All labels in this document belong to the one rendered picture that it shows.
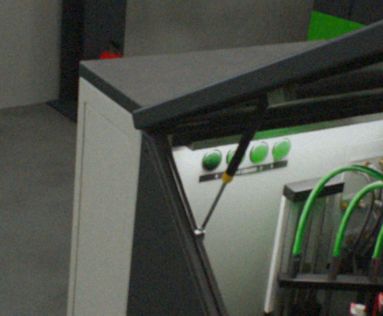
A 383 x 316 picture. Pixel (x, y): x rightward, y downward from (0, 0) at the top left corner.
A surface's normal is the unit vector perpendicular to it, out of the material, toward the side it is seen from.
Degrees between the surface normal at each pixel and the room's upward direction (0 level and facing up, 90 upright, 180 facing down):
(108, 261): 90
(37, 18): 90
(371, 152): 90
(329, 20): 90
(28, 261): 0
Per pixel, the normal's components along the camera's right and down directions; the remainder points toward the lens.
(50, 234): 0.10, -0.91
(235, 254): 0.53, 0.40
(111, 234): -0.84, 0.14
